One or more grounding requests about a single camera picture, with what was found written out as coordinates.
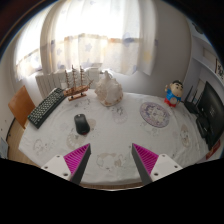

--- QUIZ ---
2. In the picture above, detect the white star-printed curtain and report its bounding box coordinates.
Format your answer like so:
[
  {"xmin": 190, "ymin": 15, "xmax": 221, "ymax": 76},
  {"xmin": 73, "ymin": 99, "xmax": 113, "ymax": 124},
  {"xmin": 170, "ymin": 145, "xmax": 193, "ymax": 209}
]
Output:
[{"xmin": 14, "ymin": 0, "xmax": 158, "ymax": 83}]

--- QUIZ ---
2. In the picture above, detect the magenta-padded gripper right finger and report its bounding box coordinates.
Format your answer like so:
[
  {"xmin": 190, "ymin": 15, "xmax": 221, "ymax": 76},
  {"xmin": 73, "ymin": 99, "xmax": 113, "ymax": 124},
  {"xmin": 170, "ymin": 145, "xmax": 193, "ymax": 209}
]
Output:
[{"xmin": 131, "ymin": 142, "xmax": 184, "ymax": 185}]

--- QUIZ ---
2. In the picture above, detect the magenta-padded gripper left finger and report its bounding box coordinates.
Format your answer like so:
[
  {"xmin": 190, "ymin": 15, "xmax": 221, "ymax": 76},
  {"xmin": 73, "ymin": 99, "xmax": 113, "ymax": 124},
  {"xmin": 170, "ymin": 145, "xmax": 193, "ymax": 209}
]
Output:
[{"xmin": 41, "ymin": 143, "xmax": 92, "ymax": 185}]

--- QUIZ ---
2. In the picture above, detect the round purple printed mouse pad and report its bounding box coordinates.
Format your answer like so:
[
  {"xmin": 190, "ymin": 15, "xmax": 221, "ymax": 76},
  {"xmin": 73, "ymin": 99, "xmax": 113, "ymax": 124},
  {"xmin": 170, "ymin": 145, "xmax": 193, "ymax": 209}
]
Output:
[{"xmin": 139, "ymin": 101, "xmax": 171, "ymax": 129}]

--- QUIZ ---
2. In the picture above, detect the black router with antennas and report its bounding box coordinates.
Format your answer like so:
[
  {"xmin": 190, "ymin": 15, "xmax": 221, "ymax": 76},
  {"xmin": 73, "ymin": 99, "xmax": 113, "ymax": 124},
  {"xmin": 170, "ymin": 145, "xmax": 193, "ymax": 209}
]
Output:
[{"xmin": 183, "ymin": 85, "xmax": 205, "ymax": 116}]

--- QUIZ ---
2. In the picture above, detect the white printed tablecloth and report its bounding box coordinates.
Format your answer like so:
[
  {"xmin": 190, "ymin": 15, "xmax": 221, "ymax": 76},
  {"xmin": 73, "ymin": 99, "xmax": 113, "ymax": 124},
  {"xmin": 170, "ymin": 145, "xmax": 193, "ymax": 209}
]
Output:
[{"xmin": 18, "ymin": 89, "xmax": 222, "ymax": 186}]

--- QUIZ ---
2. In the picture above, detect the cartoon boy figurine with clock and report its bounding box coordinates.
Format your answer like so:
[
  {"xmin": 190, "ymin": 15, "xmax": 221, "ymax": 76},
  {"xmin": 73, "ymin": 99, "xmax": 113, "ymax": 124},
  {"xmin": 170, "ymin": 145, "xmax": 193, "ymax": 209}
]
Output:
[{"xmin": 163, "ymin": 79, "xmax": 184, "ymax": 108}]

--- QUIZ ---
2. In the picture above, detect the white radiator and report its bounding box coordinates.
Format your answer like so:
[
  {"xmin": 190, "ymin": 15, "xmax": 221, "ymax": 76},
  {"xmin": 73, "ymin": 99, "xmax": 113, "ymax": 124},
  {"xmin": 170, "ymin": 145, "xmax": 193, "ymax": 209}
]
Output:
[{"xmin": 35, "ymin": 67, "xmax": 101, "ymax": 99}]

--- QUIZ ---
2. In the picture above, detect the black computer mouse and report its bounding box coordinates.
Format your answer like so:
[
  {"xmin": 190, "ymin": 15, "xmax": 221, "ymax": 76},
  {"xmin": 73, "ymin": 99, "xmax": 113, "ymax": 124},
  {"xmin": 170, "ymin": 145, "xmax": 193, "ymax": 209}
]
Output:
[{"xmin": 73, "ymin": 113, "xmax": 91, "ymax": 136}]

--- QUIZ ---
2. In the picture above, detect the white wall shelf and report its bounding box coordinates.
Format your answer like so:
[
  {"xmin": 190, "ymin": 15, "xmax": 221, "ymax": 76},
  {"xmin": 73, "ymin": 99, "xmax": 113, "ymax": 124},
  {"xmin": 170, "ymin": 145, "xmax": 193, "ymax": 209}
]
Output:
[{"xmin": 191, "ymin": 33, "xmax": 224, "ymax": 81}]

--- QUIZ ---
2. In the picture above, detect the wooden sailing ship model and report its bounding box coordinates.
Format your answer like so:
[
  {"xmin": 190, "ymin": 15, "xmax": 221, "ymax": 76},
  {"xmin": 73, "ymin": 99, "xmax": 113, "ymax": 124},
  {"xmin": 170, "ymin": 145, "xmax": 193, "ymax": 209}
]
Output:
[{"xmin": 62, "ymin": 64, "xmax": 95, "ymax": 102}]

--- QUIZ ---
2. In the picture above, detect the black monitor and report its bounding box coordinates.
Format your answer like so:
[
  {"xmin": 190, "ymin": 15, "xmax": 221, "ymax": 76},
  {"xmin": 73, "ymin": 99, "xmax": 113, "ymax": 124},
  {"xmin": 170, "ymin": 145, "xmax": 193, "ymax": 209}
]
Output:
[{"xmin": 195, "ymin": 80, "xmax": 224, "ymax": 152}]

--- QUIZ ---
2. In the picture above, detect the black computer keyboard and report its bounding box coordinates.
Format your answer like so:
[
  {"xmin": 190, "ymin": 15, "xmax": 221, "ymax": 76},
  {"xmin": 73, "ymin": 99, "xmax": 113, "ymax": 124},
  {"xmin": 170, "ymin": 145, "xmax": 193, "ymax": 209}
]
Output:
[{"xmin": 27, "ymin": 87, "xmax": 68, "ymax": 130}]

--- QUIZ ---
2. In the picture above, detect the orange wooden chair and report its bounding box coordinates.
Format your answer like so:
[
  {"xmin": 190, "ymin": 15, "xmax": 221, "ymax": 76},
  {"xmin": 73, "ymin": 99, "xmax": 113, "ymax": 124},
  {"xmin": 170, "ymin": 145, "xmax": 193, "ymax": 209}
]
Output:
[{"xmin": 7, "ymin": 85, "xmax": 36, "ymax": 130}]

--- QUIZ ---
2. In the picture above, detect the large white conch shell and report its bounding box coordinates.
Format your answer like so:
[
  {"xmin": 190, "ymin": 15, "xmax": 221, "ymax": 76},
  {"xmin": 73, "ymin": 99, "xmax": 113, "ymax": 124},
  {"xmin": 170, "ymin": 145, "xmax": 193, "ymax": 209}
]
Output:
[{"xmin": 94, "ymin": 70, "xmax": 124, "ymax": 108}]

